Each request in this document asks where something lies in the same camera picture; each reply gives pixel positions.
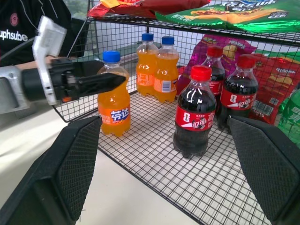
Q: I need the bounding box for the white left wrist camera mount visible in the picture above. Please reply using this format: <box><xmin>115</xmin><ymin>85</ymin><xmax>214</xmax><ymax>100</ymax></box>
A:
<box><xmin>31</xmin><ymin>15</ymin><xmax>68</xmax><ymax>106</ymax></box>

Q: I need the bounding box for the cola bottle red cap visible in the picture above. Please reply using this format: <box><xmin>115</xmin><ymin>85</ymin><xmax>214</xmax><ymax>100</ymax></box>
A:
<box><xmin>216</xmin><ymin>54</ymin><xmax>259</xmax><ymax>135</ymax></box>
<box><xmin>201</xmin><ymin>45</ymin><xmax>226</xmax><ymax>119</ymax></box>
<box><xmin>172</xmin><ymin>65</ymin><xmax>217</xmax><ymax>159</ymax></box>

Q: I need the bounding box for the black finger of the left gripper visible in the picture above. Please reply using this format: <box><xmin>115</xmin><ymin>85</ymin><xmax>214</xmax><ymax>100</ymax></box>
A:
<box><xmin>73</xmin><ymin>60</ymin><xmax>105</xmax><ymax>77</ymax></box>
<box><xmin>78</xmin><ymin>72</ymin><xmax>127</xmax><ymax>97</ymax></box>

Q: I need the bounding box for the large green chips bag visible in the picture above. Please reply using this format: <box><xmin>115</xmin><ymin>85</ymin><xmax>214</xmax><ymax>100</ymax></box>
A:
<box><xmin>154</xmin><ymin>0</ymin><xmax>300</xmax><ymax>34</ymax></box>

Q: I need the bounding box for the orange soda bottle blue cap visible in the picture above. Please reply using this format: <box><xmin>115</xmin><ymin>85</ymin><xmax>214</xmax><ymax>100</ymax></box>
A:
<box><xmin>135</xmin><ymin>33</ymin><xmax>160</xmax><ymax>97</ymax></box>
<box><xmin>97</xmin><ymin>50</ymin><xmax>131</xmax><ymax>138</ymax></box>
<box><xmin>153</xmin><ymin>36</ymin><xmax>180</xmax><ymax>104</ymax></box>

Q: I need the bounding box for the person in black shirt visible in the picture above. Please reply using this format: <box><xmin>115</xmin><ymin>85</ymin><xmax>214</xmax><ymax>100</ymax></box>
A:
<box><xmin>0</xmin><ymin>0</ymin><xmax>91</xmax><ymax>69</ymax></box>

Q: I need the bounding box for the red chips bag with barcode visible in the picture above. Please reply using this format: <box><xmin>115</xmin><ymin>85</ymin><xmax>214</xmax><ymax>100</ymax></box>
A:
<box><xmin>247</xmin><ymin>52</ymin><xmax>300</xmax><ymax>125</ymax></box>

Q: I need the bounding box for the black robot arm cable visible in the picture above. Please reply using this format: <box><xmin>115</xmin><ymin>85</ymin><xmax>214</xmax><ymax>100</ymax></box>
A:
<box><xmin>0</xmin><ymin>37</ymin><xmax>36</xmax><ymax>63</ymax></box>

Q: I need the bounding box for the green soda bottle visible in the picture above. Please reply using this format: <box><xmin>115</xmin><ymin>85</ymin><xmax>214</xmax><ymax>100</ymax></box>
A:
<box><xmin>277</xmin><ymin>87</ymin><xmax>300</xmax><ymax>150</ymax></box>

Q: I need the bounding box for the red and yellow chips bag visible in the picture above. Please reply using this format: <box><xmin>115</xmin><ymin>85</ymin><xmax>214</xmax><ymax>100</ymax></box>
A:
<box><xmin>87</xmin><ymin>0</ymin><xmax>212</xmax><ymax>20</ymax></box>

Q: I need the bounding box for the black wire rack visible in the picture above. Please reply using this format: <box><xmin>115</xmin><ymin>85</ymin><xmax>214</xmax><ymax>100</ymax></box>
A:
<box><xmin>52</xmin><ymin>0</ymin><xmax>300</xmax><ymax>225</ymax></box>

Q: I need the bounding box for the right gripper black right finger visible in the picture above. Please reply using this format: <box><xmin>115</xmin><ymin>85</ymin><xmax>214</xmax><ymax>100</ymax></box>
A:
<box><xmin>226</xmin><ymin>115</ymin><xmax>300</xmax><ymax>225</ymax></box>

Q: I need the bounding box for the dark blue snack bag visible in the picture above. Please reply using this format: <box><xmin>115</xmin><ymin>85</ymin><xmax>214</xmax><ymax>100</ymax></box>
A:
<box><xmin>222</xmin><ymin>0</ymin><xmax>278</xmax><ymax>10</ymax></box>

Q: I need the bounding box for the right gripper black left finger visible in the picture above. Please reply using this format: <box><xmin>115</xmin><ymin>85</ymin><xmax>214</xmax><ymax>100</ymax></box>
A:
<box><xmin>0</xmin><ymin>115</ymin><xmax>103</xmax><ymax>225</ymax></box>

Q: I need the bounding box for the purple chips bag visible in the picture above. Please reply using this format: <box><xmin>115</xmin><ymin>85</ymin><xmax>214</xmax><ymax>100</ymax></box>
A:
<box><xmin>176</xmin><ymin>33</ymin><xmax>259</xmax><ymax>96</ymax></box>

